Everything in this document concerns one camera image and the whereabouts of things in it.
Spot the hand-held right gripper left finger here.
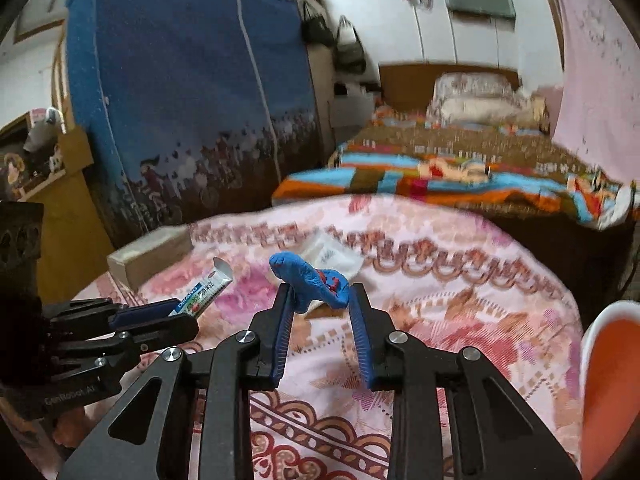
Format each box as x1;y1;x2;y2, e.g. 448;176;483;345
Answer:
57;282;296;480

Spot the white basin orange inside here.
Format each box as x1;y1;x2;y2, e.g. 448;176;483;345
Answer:
579;300;640;480

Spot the colourful striped blanket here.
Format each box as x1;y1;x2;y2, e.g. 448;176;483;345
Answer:
271;107;640;231

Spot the white green toothpaste tube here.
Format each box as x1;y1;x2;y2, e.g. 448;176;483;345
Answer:
169;257;233;318

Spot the black handbag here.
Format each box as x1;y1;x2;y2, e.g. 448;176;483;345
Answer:
301;0;335;48
334;15;368;76

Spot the pink curtain cloth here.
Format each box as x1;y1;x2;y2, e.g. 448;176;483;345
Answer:
550;0;640;186

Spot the white wardrobe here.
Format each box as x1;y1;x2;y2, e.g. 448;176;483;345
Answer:
320;0;566;86

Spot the floral pillow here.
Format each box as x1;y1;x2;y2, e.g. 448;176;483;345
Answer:
427;72;551;131

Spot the blue printed mattress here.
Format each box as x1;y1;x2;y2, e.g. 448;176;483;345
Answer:
65;0;333;248

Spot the wooden cabinet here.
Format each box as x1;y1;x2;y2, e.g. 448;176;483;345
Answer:
0;115;116;306

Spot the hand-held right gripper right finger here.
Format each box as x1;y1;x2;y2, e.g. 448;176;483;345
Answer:
347;282;583;480

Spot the wooden headboard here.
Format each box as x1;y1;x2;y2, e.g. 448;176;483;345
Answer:
379;62;521;111

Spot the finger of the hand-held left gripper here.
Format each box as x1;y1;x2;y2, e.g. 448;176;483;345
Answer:
49;315;201;388
46;297;181;335

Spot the white plastic packet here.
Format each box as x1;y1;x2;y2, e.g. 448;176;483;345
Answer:
299;230;362;318

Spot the pink floral blanket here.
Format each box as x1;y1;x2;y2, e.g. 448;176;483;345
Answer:
45;192;586;480

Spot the beige cardboard box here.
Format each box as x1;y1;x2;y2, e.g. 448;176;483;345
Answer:
107;225;193;288

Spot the blue sock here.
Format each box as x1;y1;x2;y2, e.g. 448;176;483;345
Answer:
269;251;351;313

